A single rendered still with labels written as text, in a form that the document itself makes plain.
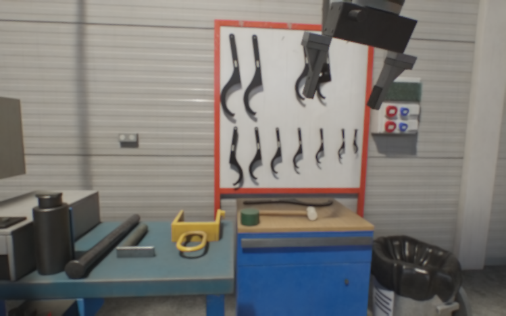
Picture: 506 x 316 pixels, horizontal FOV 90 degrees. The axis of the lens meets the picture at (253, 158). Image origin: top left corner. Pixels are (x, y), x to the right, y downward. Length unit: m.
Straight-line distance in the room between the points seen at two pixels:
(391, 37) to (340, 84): 2.15
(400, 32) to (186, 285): 0.70
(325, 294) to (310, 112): 1.57
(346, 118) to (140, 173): 2.01
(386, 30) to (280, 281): 1.27
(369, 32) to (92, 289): 0.81
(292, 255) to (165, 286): 0.83
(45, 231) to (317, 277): 1.21
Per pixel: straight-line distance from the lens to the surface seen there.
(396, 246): 2.23
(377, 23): 0.48
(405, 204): 3.10
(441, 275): 1.91
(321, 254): 1.47
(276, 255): 1.42
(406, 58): 0.53
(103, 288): 0.79
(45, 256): 0.85
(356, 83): 2.70
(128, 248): 0.85
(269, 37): 2.56
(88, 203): 1.11
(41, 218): 0.82
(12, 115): 1.78
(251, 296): 1.52
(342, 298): 1.64
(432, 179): 3.21
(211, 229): 0.89
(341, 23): 0.46
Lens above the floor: 1.43
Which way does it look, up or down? 6 degrees down
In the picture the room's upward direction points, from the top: 1 degrees clockwise
